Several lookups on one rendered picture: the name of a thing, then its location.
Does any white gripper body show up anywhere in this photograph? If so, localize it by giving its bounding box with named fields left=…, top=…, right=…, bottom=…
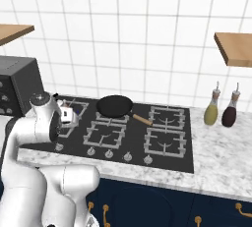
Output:
left=69, top=110, right=81, bottom=129

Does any black gas hob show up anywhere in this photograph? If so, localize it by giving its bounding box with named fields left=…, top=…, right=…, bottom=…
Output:
left=19, top=95, right=195, bottom=175

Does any black toaster oven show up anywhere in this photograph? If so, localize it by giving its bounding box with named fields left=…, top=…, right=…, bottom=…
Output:
left=0, top=55, right=45, bottom=118

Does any navy cupboard door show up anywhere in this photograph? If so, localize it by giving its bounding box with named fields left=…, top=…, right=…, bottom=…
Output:
left=192, top=193, right=252, bottom=227
left=86, top=177, right=114, bottom=227

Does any navy cupboard panel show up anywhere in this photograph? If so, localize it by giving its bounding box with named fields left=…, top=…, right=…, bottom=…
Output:
left=111, top=179, right=195, bottom=227

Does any yellow oil bottle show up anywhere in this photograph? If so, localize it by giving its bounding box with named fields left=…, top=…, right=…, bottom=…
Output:
left=203, top=81, right=221, bottom=127

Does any dark red vinegar bottle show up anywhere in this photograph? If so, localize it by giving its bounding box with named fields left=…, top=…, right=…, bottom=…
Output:
left=220, top=82, right=241, bottom=129

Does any black frying pan, wooden handle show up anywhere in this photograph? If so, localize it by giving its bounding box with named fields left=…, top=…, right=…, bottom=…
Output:
left=95, top=94, right=155, bottom=128

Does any wooden wall shelf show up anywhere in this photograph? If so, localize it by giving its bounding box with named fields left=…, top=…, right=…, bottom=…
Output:
left=214, top=31, right=252, bottom=69
left=0, top=24, right=35, bottom=47

